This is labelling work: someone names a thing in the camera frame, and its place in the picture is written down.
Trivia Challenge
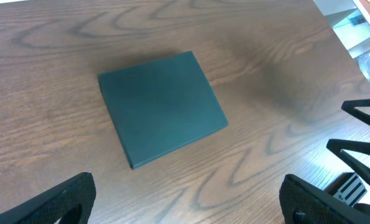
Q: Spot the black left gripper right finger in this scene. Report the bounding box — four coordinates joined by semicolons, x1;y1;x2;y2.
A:
279;174;370;224

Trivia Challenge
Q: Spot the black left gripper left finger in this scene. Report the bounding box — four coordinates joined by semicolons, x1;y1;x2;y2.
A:
0;172;96;224

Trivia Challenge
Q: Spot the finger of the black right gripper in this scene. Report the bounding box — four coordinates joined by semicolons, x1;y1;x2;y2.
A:
341;99;370;126
326;139;370;186

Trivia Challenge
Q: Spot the dark green box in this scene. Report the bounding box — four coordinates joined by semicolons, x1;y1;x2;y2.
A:
98;51;228;169

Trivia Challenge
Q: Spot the white shelf unit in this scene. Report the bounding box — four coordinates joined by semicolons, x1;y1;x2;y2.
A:
313;0;370;97

